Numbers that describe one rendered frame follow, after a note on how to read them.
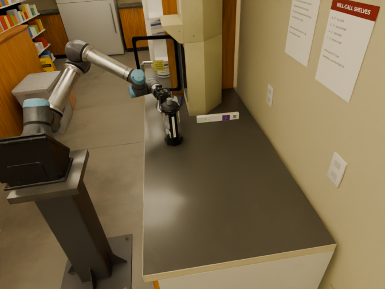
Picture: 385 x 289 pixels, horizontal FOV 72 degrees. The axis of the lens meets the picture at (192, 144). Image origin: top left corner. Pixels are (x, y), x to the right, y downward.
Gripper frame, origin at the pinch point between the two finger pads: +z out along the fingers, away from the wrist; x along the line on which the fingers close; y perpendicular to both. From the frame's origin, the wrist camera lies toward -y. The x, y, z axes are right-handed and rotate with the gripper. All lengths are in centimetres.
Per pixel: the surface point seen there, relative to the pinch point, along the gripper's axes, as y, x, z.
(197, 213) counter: -20, -8, 53
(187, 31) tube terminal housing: 32.6, 20.8, -23.1
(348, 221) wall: -10, 35, 86
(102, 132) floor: -117, -39, -191
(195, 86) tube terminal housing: -0.2, 23.7, -22.0
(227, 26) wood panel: 25, 62, -51
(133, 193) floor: -116, -26, -66
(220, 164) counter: -20.0, 14.9, 29.9
